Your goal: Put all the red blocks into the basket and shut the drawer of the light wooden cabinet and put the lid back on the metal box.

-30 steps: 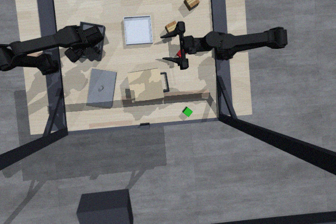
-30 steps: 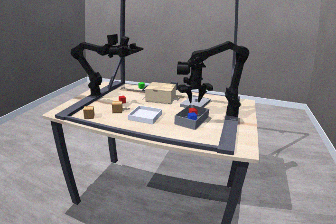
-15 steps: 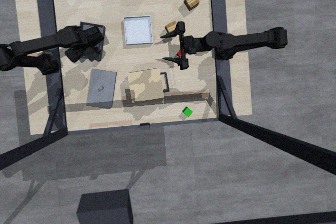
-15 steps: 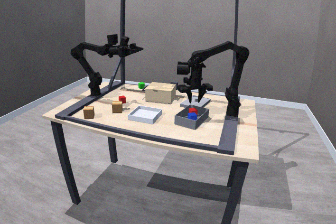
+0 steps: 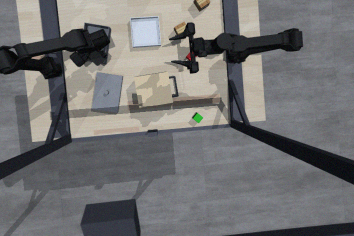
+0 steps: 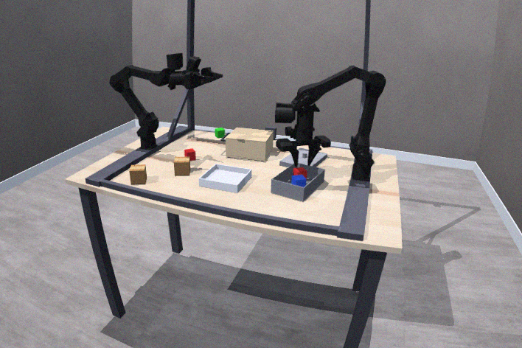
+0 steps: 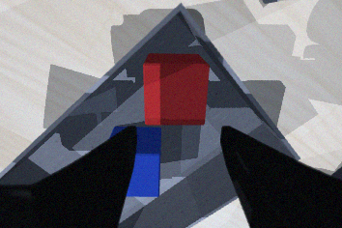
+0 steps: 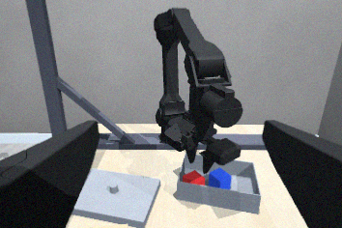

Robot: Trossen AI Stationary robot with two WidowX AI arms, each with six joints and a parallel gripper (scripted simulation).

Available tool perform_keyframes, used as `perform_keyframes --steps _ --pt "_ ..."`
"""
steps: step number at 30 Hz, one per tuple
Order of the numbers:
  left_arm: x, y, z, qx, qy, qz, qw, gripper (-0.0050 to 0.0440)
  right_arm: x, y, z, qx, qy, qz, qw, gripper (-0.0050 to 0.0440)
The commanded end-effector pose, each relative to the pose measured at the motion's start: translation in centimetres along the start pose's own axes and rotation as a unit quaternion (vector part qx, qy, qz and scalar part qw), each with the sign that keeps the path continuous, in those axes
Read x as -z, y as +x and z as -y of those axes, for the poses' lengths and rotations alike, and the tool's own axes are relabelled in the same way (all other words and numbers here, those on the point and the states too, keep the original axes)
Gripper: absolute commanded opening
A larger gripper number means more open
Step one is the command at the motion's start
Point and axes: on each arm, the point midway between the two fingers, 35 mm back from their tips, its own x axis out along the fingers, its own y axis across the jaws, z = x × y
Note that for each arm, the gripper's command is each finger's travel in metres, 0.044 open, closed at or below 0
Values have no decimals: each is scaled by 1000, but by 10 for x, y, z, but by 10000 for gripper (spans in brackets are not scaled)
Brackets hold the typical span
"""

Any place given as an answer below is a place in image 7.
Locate red block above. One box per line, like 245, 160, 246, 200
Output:
143, 53, 210, 126

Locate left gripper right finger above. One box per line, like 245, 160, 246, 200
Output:
220, 126, 342, 228

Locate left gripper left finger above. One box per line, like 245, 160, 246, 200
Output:
0, 126, 137, 228

